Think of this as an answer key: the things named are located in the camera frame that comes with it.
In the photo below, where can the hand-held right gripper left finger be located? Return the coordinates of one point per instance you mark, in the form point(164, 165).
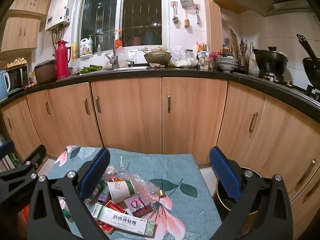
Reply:
point(96, 172)

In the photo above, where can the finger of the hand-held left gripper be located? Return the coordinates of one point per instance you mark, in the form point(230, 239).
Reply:
point(25, 166)
point(6, 150)

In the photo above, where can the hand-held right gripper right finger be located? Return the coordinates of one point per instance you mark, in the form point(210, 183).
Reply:
point(225, 173)

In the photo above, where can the black plate with gold rim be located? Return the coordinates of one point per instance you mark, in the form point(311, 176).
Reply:
point(221, 205)

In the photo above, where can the green sachet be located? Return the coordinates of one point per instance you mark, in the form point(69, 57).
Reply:
point(100, 188)

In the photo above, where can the purple packet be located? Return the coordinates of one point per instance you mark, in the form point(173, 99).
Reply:
point(104, 197)

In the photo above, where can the red medicine box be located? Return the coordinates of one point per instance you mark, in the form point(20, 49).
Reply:
point(113, 205)

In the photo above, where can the clear plastic wrap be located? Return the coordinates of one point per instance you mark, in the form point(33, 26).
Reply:
point(145, 185)

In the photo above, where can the teal floral cloth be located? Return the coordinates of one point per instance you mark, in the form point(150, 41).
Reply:
point(175, 165)

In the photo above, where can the white cloth item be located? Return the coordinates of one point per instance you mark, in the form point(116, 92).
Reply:
point(125, 221)

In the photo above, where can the light blue electric kettle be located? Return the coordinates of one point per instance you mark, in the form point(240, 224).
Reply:
point(3, 85)

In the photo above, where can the small amber bottle gold cap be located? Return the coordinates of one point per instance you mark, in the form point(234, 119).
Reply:
point(162, 193)

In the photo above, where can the microwave oven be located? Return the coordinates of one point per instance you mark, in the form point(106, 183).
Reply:
point(17, 78)

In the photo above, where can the brown rice cooker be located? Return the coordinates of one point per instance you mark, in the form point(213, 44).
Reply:
point(45, 72)

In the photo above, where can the tray of eggs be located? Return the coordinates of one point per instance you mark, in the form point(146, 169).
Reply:
point(16, 62)

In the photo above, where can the green vegetables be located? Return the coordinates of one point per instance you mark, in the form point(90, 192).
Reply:
point(90, 68)

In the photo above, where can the red thermos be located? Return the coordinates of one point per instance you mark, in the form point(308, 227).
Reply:
point(62, 62)

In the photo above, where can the gas stove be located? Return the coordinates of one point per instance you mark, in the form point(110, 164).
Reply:
point(272, 76)

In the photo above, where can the stack of bowls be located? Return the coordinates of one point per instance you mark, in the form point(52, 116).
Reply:
point(227, 65)

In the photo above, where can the black kitchen countertop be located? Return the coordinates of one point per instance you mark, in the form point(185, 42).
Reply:
point(150, 73)

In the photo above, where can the steel faucet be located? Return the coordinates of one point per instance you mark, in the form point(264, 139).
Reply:
point(114, 60)

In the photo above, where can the white mug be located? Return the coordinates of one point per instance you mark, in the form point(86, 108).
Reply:
point(203, 60)

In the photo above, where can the chopstick holder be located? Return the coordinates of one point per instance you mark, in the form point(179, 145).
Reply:
point(243, 57)

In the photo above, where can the plastic bag of garlic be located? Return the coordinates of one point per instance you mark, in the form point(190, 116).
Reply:
point(186, 61)

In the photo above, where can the black clay pot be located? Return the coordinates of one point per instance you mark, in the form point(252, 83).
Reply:
point(270, 62)

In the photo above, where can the small white bottle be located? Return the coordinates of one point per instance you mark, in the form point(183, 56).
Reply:
point(99, 51)

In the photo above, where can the white detergent jug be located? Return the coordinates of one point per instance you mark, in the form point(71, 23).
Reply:
point(86, 48)

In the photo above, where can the glass jar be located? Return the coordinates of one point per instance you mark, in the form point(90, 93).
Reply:
point(189, 53)

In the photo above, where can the wooden cutting board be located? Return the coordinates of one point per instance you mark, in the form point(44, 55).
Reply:
point(233, 42)

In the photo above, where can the orange packet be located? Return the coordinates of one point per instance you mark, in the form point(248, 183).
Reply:
point(118, 38)

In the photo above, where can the white water heater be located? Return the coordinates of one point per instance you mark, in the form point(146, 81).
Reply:
point(60, 7)

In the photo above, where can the hanging metal utensil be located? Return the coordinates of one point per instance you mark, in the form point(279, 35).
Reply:
point(198, 17)

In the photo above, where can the kitchen window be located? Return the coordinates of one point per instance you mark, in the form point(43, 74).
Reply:
point(140, 17)

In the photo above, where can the hanging peeler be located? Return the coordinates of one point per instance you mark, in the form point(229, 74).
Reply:
point(175, 17)

